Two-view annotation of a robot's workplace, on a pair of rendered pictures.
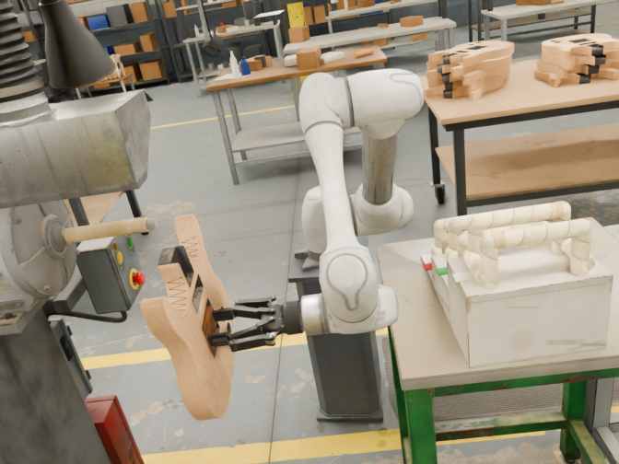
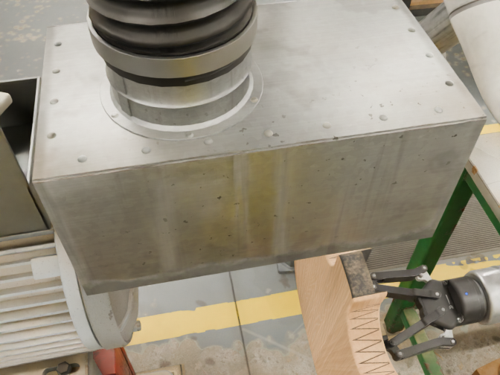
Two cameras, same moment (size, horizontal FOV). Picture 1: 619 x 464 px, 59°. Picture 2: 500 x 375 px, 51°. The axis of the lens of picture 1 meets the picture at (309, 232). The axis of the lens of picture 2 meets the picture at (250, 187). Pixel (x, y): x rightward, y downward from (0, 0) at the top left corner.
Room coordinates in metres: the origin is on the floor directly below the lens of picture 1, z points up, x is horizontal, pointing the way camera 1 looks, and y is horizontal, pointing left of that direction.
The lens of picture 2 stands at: (0.73, 0.52, 1.77)
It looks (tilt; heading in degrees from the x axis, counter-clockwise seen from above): 50 degrees down; 343
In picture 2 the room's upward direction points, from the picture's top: straight up
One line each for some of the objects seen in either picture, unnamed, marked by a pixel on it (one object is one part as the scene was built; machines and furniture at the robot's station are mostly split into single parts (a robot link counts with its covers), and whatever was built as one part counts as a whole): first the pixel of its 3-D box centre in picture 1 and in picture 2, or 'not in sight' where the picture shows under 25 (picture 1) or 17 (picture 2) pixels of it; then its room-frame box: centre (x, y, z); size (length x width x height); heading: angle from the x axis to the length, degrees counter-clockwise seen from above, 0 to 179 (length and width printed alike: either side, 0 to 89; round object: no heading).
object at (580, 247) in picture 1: (580, 249); not in sight; (0.86, -0.48, 1.15); 0.03 x 0.03 x 0.09
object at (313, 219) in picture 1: (325, 216); not in sight; (1.82, -0.07, 0.87); 0.18 x 0.16 x 0.22; 88
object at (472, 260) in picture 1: (476, 266); not in sight; (0.91, -0.31, 1.12); 0.11 x 0.03 x 0.03; 178
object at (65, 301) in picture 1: (75, 286); not in sight; (1.32, 0.64, 1.02); 0.19 x 0.04 x 0.04; 175
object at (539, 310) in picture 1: (523, 302); not in sight; (0.91, -0.40, 1.02); 0.27 x 0.15 x 0.17; 88
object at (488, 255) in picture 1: (488, 263); not in sight; (0.87, -0.32, 1.15); 0.03 x 0.03 x 0.09
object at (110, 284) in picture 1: (88, 284); not in sight; (1.37, 0.64, 0.99); 0.24 x 0.21 x 0.26; 85
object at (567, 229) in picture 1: (534, 234); not in sight; (0.86, -0.40, 1.20); 0.20 x 0.03 x 0.03; 87
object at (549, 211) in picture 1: (518, 215); not in sight; (0.95, -0.40, 1.20); 0.20 x 0.03 x 0.03; 87
